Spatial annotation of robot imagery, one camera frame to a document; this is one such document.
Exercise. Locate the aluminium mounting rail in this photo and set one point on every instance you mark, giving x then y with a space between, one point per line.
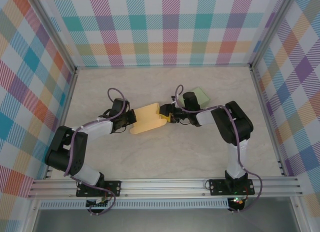
162 187

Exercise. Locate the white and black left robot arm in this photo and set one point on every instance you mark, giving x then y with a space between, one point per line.
98 128

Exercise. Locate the orange cloth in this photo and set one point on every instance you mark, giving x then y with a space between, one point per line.
147 119

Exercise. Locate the aluminium frame post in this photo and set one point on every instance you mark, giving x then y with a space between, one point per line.
52 29
272 29

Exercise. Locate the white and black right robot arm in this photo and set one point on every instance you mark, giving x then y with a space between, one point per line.
232 124

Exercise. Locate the grey metal panel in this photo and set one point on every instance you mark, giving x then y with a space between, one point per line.
162 220

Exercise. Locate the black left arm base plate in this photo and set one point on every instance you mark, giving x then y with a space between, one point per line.
113 188

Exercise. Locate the aluminium side rail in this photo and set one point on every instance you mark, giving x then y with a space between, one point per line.
267 111
63 111

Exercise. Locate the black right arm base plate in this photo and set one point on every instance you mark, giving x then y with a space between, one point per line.
217 187

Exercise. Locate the green paper box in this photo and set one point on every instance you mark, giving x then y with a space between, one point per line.
203 99

